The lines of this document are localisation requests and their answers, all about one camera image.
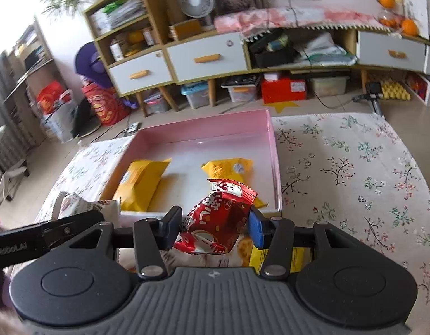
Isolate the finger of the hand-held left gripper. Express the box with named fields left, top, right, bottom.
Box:
left=42, top=210, right=105, bottom=249

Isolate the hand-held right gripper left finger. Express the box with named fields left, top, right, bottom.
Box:
left=68, top=205, right=183, bottom=280

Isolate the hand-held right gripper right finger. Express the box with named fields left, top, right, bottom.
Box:
left=248, top=207, right=358, bottom=277

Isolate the white brown snack packet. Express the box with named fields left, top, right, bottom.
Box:
left=58, top=192, right=122, bottom=224

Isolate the red snack packet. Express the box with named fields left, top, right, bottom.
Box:
left=174, top=179, right=258, bottom=255

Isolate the pink box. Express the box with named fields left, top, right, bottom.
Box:
left=99, top=109, right=283, bottom=217

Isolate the pile of mixed snack packs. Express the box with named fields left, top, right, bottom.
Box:
left=119, top=234, right=315, bottom=276

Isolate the yellow snack packet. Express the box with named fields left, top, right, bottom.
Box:
left=201, top=158, right=269, bottom=208
left=112, top=159, right=172, bottom=213

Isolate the white chair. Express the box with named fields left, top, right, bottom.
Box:
left=0, top=126, right=30, bottom=205

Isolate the white bag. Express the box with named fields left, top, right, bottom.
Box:
left=40, top=105, right=77, bottom=143

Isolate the red round gift bucket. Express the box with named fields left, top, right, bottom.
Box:
left=81, top=82, right=132, bottom=127

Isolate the small clear storage bin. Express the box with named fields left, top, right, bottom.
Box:
left=143, top=91, right=170, bottom=115

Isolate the red bag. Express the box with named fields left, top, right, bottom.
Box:
left=37, top=81, right=76, bottom=115

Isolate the blue lid storage bin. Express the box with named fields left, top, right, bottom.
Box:
left=181, top=82, right=212, bottom=109

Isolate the red box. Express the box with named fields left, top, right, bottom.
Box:
left=261, top=77, right=308, bottom=104

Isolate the purple plush toy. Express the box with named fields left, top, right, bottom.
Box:
left=74, top=41, right=112, bottom=89

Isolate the metal bookshelf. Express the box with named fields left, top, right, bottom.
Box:
left=2, top=17, right=56, bottom=147

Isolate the black box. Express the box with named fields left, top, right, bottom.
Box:
left=248, top=33, right=301, bottom=68

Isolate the white carton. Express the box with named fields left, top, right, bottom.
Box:
left=109, top=40, right=125, bottom=61

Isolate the stack of folded bags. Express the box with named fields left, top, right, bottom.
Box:
left=299, top=33, right=357, bottom=67

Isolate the yellow egg foam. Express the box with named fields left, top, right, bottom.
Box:
left=380, top=80, right=411, bottom=101

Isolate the yellow cardboard box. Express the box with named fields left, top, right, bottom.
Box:
left=169, top=19, right=203, bottom=40

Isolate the long wooden tv cabinet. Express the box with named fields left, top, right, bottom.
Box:
left=164, top=24, right=430, bottom=107

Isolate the wooden shelf cabinet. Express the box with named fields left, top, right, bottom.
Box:
left=83, top=0, right=182, bottom=117

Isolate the stack of papers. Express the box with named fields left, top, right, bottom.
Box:
left=91, top=0, right=149, bottom=30

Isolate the white open box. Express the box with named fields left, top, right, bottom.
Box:
left=405, top=71, right=430, bottom=107

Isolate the pink cloth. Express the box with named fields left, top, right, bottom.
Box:
left=214, top=6, right=407, bottom=37

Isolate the small white fan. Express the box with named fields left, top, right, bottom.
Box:
left=177, top=0, right=215, bottom=27

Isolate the white microwave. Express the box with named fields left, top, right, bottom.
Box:
left=402, top=0, right=430, bottom=40

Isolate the black camera on stand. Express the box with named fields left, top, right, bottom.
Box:
left=353, top=82, right=383, bottom=116

